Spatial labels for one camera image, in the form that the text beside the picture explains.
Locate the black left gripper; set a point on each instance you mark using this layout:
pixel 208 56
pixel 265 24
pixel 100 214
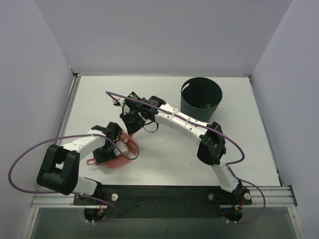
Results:
pixel 102 156

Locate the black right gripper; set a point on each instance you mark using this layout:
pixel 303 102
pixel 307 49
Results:
pixel 132 119

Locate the pink plastic dustpan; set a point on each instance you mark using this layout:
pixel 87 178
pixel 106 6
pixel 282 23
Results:
pixel 118 161

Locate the pink hand brush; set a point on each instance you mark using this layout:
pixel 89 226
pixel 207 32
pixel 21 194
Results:
pixel 127 137

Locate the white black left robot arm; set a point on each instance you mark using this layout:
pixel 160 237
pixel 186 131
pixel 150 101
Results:
pixel 60 167

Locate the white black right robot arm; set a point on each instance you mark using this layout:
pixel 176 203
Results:
pixel 208 137

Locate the dark grey waste bin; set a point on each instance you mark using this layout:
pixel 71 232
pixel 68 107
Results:
pixel 195 93

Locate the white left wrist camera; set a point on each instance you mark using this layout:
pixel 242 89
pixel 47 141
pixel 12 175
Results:
pixel 125 147

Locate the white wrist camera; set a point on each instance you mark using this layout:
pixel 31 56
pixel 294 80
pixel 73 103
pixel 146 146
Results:
pixel 118 102
pixel 125 147

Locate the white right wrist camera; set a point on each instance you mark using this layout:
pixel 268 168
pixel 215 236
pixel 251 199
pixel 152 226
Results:
pixel 118 102

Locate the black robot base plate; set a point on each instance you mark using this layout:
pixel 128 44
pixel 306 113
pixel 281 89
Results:
pixel 163 202

